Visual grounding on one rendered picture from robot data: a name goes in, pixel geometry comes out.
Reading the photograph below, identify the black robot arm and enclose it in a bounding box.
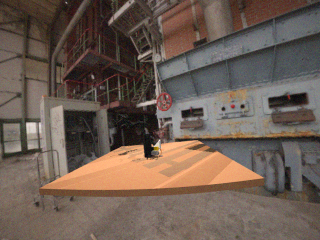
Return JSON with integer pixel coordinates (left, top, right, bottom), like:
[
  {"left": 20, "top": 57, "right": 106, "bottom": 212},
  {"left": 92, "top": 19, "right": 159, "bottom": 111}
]
[{"left": 120, "top": 119, "right": 157, "bottom": 146}]

